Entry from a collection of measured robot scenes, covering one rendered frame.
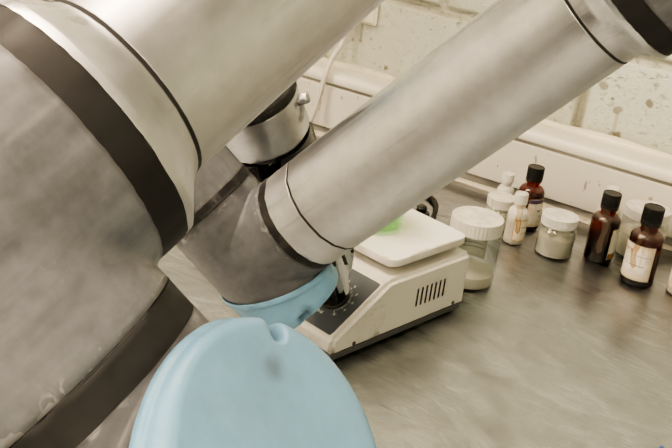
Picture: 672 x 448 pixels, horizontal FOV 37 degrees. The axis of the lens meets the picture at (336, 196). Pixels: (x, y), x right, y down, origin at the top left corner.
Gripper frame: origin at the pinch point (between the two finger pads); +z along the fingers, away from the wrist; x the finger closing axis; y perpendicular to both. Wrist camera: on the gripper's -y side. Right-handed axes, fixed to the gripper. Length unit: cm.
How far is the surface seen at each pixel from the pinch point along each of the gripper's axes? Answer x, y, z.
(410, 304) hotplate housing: 6.7, -0.2, 6.6
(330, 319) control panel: -0.5, 3.6, 1.8
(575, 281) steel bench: 24.8, -12.4, 23.0
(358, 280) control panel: 2.6, -0.5, 1.8
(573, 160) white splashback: 30, -34, 24
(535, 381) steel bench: 16.9, 8.3, 11.6
